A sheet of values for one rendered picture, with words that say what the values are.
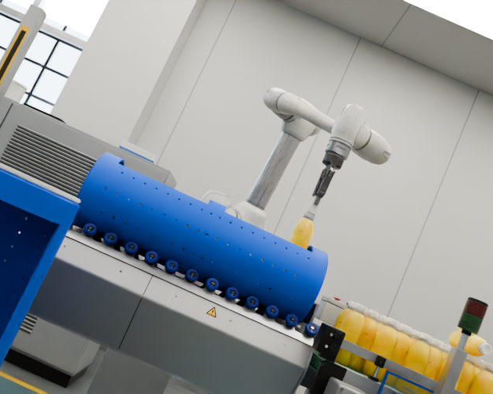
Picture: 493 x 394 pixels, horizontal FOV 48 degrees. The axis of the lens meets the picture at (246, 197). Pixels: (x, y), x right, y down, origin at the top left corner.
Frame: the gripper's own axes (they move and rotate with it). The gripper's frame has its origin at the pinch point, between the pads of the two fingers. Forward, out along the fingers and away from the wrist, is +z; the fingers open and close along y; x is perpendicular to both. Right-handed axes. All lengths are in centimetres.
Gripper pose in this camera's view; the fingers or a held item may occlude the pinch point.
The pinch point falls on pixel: (313, 205)
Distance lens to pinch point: 207.3
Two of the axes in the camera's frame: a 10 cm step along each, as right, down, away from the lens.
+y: 1.1, -0.9, -9.9
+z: -4.1, 9.0, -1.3
